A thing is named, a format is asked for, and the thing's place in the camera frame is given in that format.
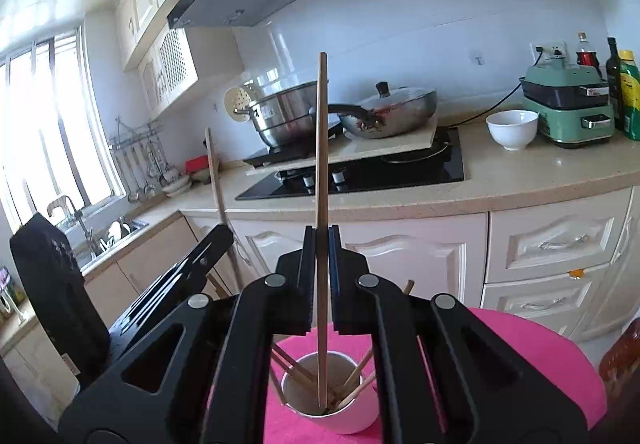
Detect hanging metal ladle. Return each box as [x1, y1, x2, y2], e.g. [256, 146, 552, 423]
[135, 147, 157, 197]
[120, 149, 141, 204]

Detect cream drawer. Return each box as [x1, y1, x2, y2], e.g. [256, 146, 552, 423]
[485, 204, 631, 285]

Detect red lidded container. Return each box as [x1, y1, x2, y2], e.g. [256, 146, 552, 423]
[185, 155, 213, 182]

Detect slender wooden chopstick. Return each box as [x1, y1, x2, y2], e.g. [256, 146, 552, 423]
[205, 127, 243, 297]
[315, 52, 330, 412]

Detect dark green oil bottle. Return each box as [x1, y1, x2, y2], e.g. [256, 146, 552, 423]
[605, 37, 625, 131]

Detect beige board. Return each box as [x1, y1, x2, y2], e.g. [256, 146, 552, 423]
[245, 117, 438, 176]

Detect steel sink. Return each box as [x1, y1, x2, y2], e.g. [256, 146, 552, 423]
[75, 219, 150, 270]

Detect wok with glass lid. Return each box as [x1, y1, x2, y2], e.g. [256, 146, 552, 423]
[327, 82, 438, 140]

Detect green electric cooker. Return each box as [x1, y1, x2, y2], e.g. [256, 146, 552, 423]
[519, 57, 616, 148]

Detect cream base cabinets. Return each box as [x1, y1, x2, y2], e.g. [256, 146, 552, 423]
[0, 187, 640, 425]

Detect metal faucet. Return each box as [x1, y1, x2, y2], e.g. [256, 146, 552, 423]
[47, 194, 101, 257]

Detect stainless steel pot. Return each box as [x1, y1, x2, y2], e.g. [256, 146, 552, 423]
[235, 80, 331, 148]

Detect white plate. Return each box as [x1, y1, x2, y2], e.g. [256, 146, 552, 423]
[102, 220, 132, 250]

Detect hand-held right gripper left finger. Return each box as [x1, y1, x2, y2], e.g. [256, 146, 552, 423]
[57, 224, 321, 444]

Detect stack of white bowls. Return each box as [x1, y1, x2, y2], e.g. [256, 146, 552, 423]
[162, 171, 193, 197]

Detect green bottle yellow cap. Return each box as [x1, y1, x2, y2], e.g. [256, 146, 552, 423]
[617, 49, 640, 141]

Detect round cream steamer plate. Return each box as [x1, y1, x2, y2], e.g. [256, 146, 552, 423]
[223, 85, 256, 123]

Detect black power cable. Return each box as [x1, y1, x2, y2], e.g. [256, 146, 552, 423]
[440, 47, 546, 127]

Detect pink cup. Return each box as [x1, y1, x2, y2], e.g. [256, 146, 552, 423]
[280, 351, 381, 435]

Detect orange plastic bag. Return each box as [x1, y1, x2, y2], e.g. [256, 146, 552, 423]
[597, 317, 640, 405]

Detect metal utensil rack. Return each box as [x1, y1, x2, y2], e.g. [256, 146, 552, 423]
[107, 117, 166, 150]

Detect pink tablecloth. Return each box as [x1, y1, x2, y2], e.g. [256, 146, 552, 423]
[207, 307, 608, 444]

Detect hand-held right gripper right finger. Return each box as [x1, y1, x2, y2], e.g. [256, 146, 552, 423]
[327, 224, 588, 444]

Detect wide wall socket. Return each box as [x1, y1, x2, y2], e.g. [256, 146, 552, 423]
[530, 40, 568, 60]

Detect small lattice door cabinet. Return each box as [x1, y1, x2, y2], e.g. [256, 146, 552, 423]
[136, 27, 246, 120]

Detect barred window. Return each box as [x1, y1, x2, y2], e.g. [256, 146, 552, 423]
[0, 27, 128, 235]

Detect red label drink bottle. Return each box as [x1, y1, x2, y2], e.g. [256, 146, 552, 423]
[575, 31, 603, 78]

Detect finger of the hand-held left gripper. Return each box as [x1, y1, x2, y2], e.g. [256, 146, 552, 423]
[107, 223, 236, 357]

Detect black gas hob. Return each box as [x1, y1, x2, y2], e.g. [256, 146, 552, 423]
[235, 127, 465, 201]

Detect black induction cooker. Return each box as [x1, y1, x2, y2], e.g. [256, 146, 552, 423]
[243, 121, 346, 169]

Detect white bowl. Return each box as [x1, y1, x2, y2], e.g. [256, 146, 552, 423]
[486, 110, 539, 151]

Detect bunch of wooden chopsticks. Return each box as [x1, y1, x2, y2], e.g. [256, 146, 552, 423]
[270, 280, 415, 412]

